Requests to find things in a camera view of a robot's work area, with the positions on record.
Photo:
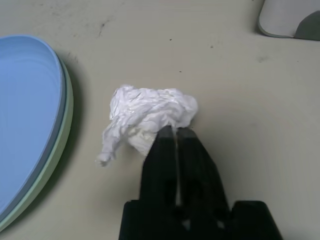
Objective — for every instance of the grey glasses case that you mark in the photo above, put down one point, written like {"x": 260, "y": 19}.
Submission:
{"x": 282, "y": 17}

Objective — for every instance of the green plastic plate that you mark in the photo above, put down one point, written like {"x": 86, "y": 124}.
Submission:
{"x": 63, "y": 130}

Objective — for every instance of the blue plastic plate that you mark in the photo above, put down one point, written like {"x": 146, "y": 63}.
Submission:
{"x": 25, "y": 112}

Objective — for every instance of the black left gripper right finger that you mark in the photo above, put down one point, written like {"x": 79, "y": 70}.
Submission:
{"x": 200, "y": 180}

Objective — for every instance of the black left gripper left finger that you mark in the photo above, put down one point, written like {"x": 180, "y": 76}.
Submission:
{"x": 157, "y": 170}

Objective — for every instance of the white tissue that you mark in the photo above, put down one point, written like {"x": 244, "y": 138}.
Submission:
{"x": 150, "y": 107}

